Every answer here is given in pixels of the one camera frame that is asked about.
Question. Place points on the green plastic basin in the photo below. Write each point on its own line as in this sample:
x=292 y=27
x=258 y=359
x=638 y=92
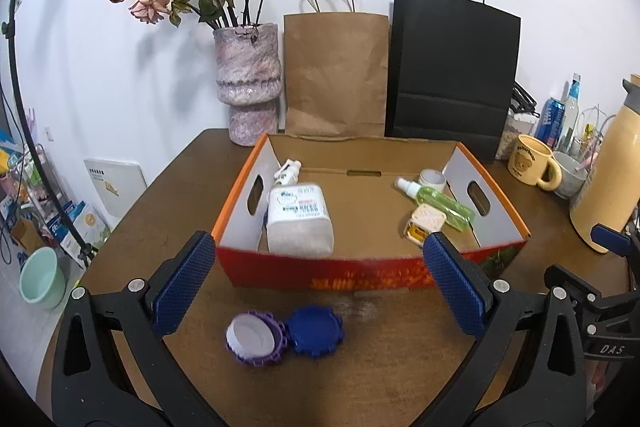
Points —
x=40 y=282

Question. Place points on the clear glass bottle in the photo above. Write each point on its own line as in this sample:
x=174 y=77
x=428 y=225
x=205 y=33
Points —
x=570 y=117

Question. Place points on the cream thermos flask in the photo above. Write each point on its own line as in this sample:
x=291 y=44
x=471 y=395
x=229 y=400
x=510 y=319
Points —
x=615 y=167

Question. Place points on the purple gear-edged lid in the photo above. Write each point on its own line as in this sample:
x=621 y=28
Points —
x=250 y=337

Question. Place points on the pink textured vase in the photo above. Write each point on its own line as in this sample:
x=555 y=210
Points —
x=247 y=72

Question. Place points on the cream bear mug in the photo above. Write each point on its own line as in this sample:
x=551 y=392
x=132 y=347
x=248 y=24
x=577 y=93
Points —
x=525 y=162

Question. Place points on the black paper bag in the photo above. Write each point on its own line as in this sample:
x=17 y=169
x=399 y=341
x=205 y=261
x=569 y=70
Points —
x=450 y=67

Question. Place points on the white and blue carton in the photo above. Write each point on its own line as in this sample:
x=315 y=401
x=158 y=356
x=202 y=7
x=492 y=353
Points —
x=80 y=227

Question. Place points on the small cardboard carton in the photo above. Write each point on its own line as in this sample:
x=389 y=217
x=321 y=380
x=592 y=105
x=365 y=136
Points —
x=27 y=234

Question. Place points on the white flat box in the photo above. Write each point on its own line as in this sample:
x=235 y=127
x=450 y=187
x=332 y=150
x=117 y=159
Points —
x=115 y=187

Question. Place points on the small white jar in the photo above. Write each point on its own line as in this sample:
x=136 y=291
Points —
x=432 y=181

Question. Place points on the clear jar of oats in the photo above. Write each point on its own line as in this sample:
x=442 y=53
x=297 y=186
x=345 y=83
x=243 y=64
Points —
x=510 y=132

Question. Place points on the green spray bottle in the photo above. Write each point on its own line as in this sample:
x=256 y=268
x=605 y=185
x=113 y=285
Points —
x=445 y=207

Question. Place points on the orange and white cardboard box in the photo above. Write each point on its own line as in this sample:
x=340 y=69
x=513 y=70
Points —
x=370 y=202

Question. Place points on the blue drink can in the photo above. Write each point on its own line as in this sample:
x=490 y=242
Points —
x=550 y=122

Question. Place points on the white spray bottle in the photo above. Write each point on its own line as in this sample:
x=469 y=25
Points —
x=300 y=217

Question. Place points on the black stand pole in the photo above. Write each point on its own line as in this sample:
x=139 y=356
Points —
x=86 y=251

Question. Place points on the person's right hand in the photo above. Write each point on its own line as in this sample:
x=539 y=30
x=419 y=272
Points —
x=598 y=377

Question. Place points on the grey ceramic cup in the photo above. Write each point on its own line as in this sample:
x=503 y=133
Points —
x=567 y=179

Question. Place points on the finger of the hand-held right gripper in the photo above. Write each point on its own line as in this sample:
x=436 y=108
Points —
x=572 y=284
x=607 y=237

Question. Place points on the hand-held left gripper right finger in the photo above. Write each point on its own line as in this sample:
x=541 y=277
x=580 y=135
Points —
x=452 y=287

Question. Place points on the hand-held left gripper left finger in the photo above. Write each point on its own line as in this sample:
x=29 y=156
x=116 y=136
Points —
x=182 y=287

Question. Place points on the cluttered storage rack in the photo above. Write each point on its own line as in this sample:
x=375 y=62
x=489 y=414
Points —
x=25 y=177

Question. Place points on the brown paper bag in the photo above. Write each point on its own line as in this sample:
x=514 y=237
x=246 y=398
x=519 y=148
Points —
x=335 y=72

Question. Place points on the clear glass with trinkets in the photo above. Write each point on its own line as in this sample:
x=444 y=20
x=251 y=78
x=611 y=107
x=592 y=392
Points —
x=590 y=137

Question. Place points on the blue gear-edged lid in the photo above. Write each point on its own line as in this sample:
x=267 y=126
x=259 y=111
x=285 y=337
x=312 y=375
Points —
x=315 y=332

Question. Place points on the white plug adapter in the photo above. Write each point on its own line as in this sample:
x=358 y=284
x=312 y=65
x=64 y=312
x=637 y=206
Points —
x=427 y=217

